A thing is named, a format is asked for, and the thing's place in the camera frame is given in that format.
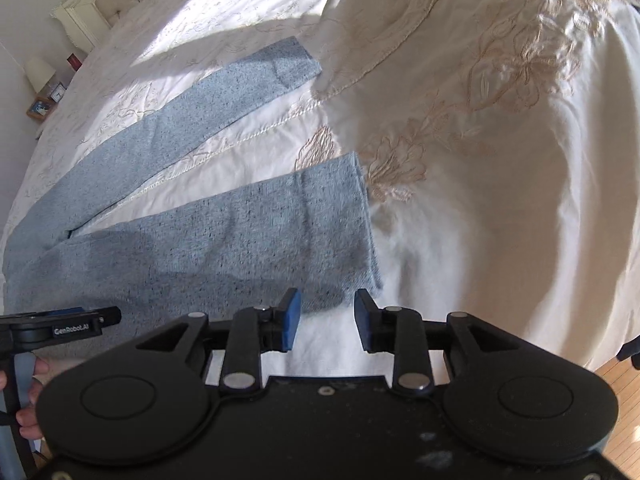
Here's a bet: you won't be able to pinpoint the cream table lamp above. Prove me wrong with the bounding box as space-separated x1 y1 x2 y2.
25 56 55 93

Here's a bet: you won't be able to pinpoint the blue grey knit pants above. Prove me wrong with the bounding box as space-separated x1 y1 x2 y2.
2 38 382 358

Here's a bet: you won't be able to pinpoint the framed photo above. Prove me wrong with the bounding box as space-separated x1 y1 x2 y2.
26 96 56 122

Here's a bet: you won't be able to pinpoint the small alarm clock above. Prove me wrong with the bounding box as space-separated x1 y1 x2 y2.
50 82 66 103

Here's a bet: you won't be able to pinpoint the cream embroidered bedspread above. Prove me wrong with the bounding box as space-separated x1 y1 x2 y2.
1 0 639 375

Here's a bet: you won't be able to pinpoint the red box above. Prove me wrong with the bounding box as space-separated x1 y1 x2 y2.
67 53 82 72

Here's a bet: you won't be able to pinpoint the person's left hand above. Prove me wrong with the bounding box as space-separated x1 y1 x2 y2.
16 358 49 440

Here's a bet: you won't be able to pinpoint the cream bedside table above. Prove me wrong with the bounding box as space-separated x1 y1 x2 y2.
26 82 66 124

